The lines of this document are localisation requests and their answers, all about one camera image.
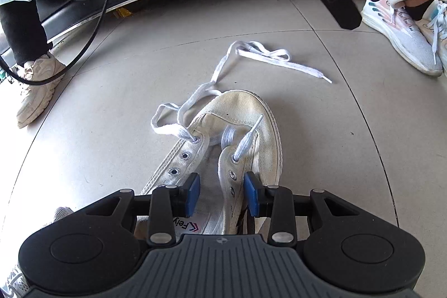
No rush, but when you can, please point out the person's white mesh sneaker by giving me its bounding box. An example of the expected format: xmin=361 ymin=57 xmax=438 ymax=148
xmin=52 ymin=206 xmax=75 ymax=226

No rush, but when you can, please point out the white canvas shoe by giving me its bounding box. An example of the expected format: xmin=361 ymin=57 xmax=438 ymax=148
xmin=134 ymin=90 xmax=283 ymax=237

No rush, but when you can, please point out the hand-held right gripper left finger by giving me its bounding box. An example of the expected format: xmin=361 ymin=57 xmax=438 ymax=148
xmin=84 ymin=173 xmax=202 ymax=248

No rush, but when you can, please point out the black cable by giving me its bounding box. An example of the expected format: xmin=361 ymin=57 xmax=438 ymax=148
xmin=0 ymin=0 xmax=112 ymax=86

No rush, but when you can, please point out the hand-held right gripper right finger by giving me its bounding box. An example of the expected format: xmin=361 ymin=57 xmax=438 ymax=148
xmin=244 ymin=171 xmax=361 ymax=247

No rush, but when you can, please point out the white shoelace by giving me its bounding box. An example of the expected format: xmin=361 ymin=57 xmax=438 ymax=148
xmin=151 ymin=40 xmax=333 ymax=164

